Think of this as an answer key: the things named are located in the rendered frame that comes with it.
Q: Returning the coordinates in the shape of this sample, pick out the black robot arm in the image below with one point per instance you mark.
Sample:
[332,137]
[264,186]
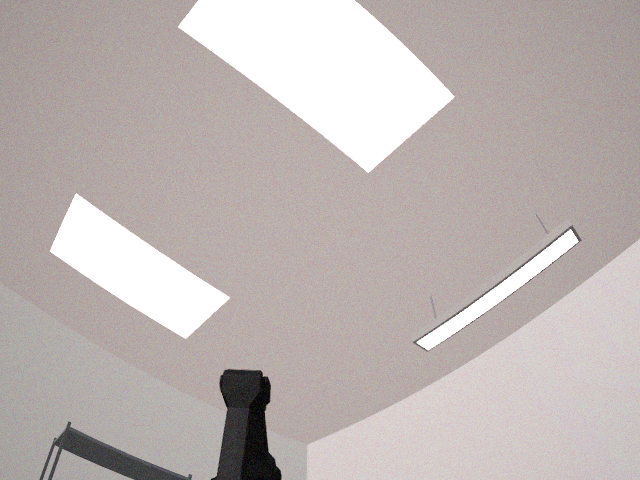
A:
[244,452]

